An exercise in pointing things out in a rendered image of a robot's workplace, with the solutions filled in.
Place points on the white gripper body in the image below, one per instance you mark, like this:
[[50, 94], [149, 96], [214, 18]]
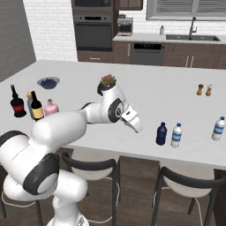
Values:
[[134, 120]]

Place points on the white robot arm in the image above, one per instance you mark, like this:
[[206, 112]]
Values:
[[58, 126]]

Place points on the dark blue plastic bottle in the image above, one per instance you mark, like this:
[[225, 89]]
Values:
[[161, 135]]

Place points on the white plastic bottle blue label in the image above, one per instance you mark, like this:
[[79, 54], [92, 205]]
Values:
[[176, 137], [218, 129]]

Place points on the potted succulent plant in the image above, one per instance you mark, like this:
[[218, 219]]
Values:
[[107, 79]]

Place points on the black bar stool white seat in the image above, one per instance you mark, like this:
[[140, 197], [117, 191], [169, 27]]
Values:
[[94, 169], [188, 182], [37, 210]]

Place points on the stainless dishwasher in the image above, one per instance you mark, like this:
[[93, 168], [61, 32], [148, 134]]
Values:
[[147, 54]]

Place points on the brown pepper shaker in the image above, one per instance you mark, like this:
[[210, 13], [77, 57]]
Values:
[[200, 89]]

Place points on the brown drawer under oven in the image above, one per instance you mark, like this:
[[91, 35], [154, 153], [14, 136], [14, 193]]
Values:
[[94, 56]]

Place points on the brown shaker with white top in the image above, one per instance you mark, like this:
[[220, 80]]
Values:
[[209, 90]]

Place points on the pink glass bottle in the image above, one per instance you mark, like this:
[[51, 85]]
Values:
[[51, 109]]

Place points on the brown base cupboard run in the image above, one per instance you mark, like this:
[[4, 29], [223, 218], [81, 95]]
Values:
[[194, 56]]

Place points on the bowl of blueberries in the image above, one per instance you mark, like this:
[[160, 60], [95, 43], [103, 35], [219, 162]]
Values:
[[48, 82]]

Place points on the white soap dispenser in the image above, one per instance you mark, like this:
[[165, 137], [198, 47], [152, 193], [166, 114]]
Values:
[[161, 30]]

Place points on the silver coffee machine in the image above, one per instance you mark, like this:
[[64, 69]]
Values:
[[125, 26]]

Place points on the dark bottle with yellow label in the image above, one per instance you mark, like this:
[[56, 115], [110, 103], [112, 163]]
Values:
[[37, 111]]

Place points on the dark kitchen sink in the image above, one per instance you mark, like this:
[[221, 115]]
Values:
[[192, 38]]

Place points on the blue bottle with yellow cap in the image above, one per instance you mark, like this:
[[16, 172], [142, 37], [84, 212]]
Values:
[[29, 103]]

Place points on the dark metal tap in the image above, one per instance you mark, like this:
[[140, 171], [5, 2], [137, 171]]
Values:
[[192, 26]]

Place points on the dark bottle with red label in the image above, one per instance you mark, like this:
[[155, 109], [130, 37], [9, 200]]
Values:
[[17, 106]]

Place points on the window with blinds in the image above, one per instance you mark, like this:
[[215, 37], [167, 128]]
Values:
[[188, 9]]

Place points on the built-in microwave oven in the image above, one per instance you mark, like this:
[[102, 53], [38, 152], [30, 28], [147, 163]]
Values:
[[91, 3]]

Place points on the built-in wall oven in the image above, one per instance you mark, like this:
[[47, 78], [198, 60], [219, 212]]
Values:
[[93, 32]]

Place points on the dark wood wall cupboard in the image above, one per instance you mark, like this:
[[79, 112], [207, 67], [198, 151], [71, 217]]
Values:
[[131, 4]]

